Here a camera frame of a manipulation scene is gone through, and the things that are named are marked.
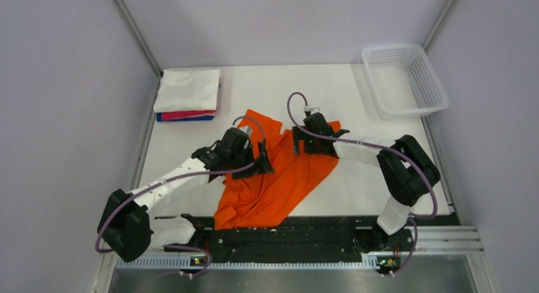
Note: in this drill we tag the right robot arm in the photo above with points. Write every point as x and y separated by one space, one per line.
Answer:
407 170

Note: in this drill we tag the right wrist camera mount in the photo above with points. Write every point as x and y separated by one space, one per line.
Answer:
308 110

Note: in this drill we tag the folded white t-shirt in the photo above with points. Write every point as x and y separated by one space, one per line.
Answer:
188 90

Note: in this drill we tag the aluminium frame post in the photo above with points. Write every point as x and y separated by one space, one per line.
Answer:
439 24
137 36

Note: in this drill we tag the folded blue t-shirt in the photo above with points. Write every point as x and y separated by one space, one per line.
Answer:
162 117

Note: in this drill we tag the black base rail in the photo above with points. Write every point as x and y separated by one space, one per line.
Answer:
300 240

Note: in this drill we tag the left aluminium frame post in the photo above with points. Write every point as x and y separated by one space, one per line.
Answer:
137 36

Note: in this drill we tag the white plastic basket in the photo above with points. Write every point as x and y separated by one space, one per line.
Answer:
402 81

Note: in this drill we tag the folded magenta t-shirt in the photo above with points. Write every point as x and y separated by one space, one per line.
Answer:
180 114

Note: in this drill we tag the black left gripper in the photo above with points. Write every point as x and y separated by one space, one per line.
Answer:
264 166

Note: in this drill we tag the orange t-shirt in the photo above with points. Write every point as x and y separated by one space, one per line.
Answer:
266 200

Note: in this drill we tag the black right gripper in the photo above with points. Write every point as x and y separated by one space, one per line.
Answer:
299 135

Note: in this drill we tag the right aluminium frame post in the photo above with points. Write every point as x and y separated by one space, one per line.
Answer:
439 24

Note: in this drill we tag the white cable duct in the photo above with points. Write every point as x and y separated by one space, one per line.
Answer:
188 263

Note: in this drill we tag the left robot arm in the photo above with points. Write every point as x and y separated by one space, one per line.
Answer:
126 226

